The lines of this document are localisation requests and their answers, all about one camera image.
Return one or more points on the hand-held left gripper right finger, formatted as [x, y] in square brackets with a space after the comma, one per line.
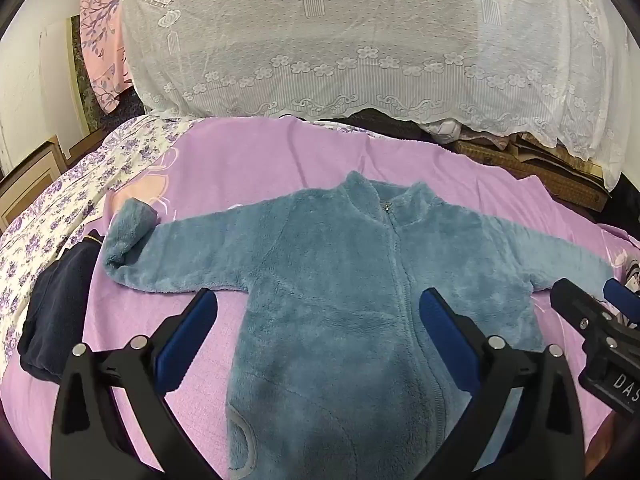
[445, 330]

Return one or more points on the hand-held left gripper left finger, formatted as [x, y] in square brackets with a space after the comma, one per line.
[185, 330]

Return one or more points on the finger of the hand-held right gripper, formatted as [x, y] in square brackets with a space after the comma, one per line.
[629, 300]
[575, 300]

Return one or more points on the blue fleece jacket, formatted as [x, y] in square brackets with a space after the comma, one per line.
[325, 285]

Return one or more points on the brown woven mat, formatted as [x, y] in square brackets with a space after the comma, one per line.
[565, 185]

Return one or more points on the navy folded garment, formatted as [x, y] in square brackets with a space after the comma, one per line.
[50, 300]

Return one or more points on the purple floral bed sheet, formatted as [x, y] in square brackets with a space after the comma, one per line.
[65, 195]

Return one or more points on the purple blanket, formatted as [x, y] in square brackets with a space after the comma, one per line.
[250, 160]

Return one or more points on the white cloth bundle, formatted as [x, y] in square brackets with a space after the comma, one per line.
[442, 130]

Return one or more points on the dark cloth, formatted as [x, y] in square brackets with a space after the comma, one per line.
[395, 127]

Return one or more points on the wooden furniture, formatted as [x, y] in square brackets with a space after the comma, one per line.
[30, 180]

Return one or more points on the green patterned panel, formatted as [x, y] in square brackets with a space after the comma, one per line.
[80, 75]

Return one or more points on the pink floral cloth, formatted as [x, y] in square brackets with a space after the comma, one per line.
[102, 35]

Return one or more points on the white lace cover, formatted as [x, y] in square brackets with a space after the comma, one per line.
[350, 35]

